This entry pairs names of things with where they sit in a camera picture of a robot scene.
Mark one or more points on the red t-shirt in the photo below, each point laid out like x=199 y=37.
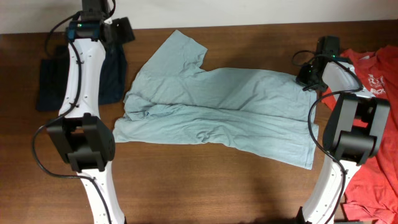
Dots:
x=372 y=192

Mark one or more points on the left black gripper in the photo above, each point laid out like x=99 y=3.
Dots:
x=125 y=32

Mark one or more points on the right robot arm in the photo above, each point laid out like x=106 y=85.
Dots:
x=353 y=133

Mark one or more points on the folded dark navy garment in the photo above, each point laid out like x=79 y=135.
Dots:
x=54 y=76

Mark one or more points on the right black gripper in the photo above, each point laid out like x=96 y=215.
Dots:
x=300 y=78

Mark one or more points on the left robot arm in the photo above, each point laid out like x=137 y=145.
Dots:
x=81 y=138

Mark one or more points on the light blue t-shirt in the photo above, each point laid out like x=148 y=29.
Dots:
x=174 y=101

